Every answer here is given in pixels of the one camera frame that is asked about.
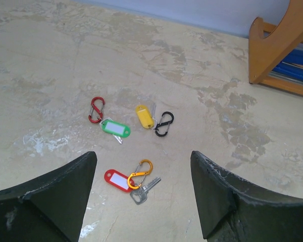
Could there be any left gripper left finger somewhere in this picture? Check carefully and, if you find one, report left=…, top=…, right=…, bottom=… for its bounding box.
left=0, top=151, right=97, bottom=241

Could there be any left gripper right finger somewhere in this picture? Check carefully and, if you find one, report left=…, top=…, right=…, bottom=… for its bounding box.
left=190, top=151, right=303, bottom=241

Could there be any red tag key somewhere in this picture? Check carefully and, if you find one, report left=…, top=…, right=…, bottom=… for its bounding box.
left=104, top=169, right=161, bottom=205

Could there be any orange carabiner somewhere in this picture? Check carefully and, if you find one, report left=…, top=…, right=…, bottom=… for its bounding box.
left=127, top=159, right=154, bottom=190

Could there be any green tag key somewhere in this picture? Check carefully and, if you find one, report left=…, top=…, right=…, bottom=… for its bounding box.
left=100, top=118, right=131, bottom=144

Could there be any yellow tag key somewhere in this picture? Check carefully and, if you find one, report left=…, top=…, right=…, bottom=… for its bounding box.
left=135, top=103, right=158, bottom=129

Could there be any red carabiner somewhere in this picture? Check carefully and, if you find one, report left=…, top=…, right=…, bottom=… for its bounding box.
left=88, top=96, right=105, bottom=124

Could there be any blue stapler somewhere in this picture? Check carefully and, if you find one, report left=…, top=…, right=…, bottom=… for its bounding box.
left=272, top=49, right=303, bottom=82

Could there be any wooden shelf rack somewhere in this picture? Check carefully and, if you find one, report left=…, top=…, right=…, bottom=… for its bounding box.
left=248, top=1, right=303, bottom=96

